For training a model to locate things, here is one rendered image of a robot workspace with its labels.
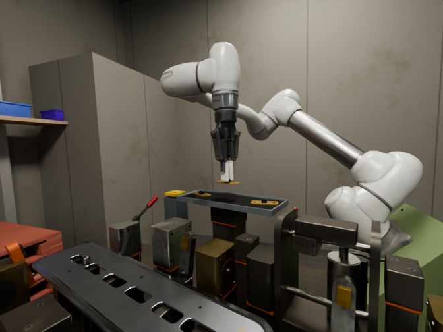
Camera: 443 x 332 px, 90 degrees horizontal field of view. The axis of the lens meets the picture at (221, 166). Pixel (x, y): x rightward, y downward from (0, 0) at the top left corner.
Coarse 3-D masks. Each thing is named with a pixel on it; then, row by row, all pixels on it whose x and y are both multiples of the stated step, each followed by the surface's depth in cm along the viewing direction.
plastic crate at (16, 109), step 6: (0, 102) 160; (6, 102) 163; (12, 102) 166; (0, 108) 160; (6, 108) 164; (12, 108) 167; (18, 108) 171; (24, 108) 174; (0, 114) 160; (6, 114) 164; (12, 114) 167; (18, 114) 171; (24, 114) 174
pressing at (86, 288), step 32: (64, 256) 71; (96, 256) 71; (128, 256) 70; (64, 288) 56; (96, 288) 55; (128, 288) 54; (160, 288) 54; (192, 288) 53; (96, 320) 45; (128, 320) 44; (160, 320) 44; (192, 320) 44; (224, 320) 44; (256, 320) 43
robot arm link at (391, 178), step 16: (288, 96) 115; (272, 112) 116; (288, 112) 112; (304, 128) 108; (320, 128) 104; (320, 144) 104; (336, 144) 99; (352, 144) 97; (352, 160) 94; (368, 160) 89; (384, 160) 86; (400, 160) 84; (416, 160) 83; (352, 176) 95; (368, 176) 88; (384, 176) 85; (400, 176) 82; (416, 176) 82; (384, 192) 83; (400, 192) 82
